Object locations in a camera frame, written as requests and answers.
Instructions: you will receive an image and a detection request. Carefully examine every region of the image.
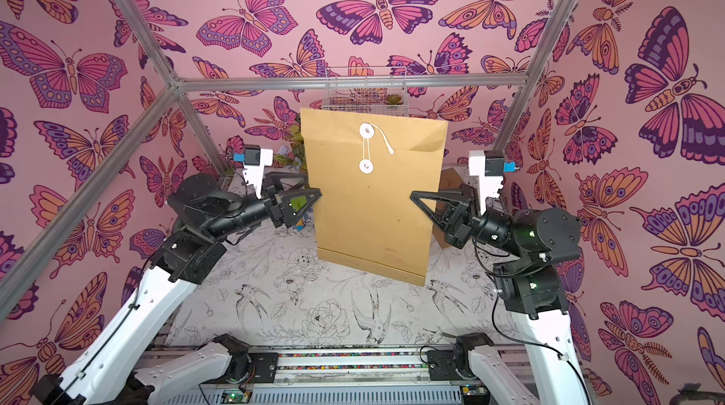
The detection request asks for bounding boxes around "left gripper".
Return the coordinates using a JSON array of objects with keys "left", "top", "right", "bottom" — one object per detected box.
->
[{"left": 205, "top": 175, "right": 318, "bottom": 246}]

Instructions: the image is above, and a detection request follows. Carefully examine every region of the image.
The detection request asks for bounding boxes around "kraft file bag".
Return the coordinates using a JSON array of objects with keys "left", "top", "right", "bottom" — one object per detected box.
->
[
  {"left": 432, "top": 166, "right": 471, "bottom": 250},
  {"left": 301, "top": 109, "right": 447, "bottom": 286}
]

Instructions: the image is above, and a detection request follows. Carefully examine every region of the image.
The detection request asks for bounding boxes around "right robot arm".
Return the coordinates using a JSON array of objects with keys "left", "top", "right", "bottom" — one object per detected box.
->
[{"left": 411, "top": 185, "right": 592, "bottom": 404}]

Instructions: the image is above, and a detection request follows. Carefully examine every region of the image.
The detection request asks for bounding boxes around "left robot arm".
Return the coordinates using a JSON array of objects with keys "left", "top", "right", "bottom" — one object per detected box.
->
[{"left": 31, "top": 173, "right": 322, "bottom": 404}]

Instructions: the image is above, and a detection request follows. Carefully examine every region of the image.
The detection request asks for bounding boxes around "glass vase with plants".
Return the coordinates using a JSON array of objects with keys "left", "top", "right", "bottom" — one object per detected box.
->
[{"left": 273, "top": 125, "right": 308, "bottom": 173}]

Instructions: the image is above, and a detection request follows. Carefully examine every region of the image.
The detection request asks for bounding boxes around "green item in basket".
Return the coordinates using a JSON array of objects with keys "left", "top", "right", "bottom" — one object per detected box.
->
[{"left": 385, "top": 95, "right": 403, "bottom": 106}]

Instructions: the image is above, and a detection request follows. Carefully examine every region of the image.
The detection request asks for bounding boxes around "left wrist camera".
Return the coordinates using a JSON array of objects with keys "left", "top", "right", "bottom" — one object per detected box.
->
[{"left": 232, "top": 145, "right": 274, "bottom": 199}]

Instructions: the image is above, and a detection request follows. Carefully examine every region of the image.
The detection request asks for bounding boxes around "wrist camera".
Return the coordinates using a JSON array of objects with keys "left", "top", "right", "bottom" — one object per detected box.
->
[
  {"left": 232, "top": 145, "right": 274, "bottom": 199},
  {"left": 468, "top": 150, "right": 517, "bottom": 216}
]

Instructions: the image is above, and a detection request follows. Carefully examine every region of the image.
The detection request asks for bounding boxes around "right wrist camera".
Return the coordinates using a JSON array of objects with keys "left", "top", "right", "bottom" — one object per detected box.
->
[{"left": 468, "top": 150, "right": 517, "bottom": 216}]

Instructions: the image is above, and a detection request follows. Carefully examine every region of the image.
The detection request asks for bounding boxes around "white wire basket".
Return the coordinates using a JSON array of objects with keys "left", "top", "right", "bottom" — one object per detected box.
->
[{"left": 320, "top": 65, "right": 410, "bottom": 117}]

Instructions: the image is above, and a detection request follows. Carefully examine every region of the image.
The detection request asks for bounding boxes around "aluminium frame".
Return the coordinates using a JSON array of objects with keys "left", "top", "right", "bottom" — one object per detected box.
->
[{"left": 1, "top": 0, "right": 579, "bottom": 317}]

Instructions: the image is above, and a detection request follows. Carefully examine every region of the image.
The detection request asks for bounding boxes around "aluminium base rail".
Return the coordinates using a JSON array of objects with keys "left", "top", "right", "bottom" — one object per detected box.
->
[{"left": 135, "top": 345, "right": 539, "bottom": 405}]

